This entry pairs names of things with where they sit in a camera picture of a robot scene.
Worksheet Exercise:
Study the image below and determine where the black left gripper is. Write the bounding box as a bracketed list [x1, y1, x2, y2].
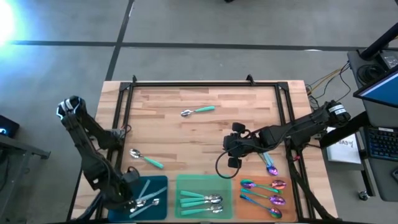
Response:
[101, 174, 141, 212]

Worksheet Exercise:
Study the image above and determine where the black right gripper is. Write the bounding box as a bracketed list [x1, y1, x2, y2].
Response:
[223, 122, 262, 169]

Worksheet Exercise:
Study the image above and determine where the rainbow metal spoon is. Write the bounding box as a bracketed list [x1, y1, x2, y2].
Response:
[239, 194, 283, 219]
[253, 179, 287, 190]
[259, 152, 279, 177]
[239, 187, 287, 206]
[240, 179, 284, 194]

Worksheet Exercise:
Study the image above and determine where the dark blue plastic tray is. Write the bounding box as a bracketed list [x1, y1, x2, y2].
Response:
[108, 175, 169, 222]

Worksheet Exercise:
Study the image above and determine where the green plastic tray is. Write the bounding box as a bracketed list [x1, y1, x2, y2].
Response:
[173, 174, 233, 220]

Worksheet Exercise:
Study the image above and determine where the orange plastic tray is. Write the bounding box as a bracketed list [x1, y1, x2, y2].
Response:
[234, 176, 298, 222]

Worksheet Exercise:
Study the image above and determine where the white paper sheet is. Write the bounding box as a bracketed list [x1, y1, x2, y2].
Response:
[325, 126, 362, 165]

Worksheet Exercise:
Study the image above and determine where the black diagonal bar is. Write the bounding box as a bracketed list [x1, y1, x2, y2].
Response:
[319, 111, 370, 149]

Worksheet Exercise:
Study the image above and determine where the grey metal bench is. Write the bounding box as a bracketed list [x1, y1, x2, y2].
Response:
[0, 134, 52, 224]

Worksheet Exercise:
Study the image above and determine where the grey computer cart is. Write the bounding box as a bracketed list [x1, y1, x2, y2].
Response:
[347, 49, 398, 202]

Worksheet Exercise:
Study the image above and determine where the black backlit keyboard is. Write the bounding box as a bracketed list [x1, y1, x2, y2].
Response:
[364, 126, 398, 162]

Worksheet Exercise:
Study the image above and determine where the black device with blue light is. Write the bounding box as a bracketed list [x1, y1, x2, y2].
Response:
[0, 114, 20, 139]

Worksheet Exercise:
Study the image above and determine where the computer monitor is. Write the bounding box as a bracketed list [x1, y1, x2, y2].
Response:
[353, 67, 398, 109]

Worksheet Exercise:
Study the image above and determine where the black power adapter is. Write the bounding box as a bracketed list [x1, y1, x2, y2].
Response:
[379, 49, 398, 70]

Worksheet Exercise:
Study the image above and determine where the black monitor pole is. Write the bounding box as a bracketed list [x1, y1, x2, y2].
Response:
[359, 22, 398, 62]

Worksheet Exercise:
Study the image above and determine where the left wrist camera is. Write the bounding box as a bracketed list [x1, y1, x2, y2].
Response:
[123, 170, 141, 187]

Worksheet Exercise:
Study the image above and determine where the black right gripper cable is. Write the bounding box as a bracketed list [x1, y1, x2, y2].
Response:
[215, 145, 243, 180]

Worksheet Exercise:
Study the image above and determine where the black metal table frame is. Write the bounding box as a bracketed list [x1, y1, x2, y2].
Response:
[70, 73, 336, 223]

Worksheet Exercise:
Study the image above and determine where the yellow cable bundle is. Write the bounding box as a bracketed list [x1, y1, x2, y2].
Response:
[306, 67, 351, 94]

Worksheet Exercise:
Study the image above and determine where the coiled black cable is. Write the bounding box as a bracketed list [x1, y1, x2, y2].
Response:
[355, 63, 379, 85]

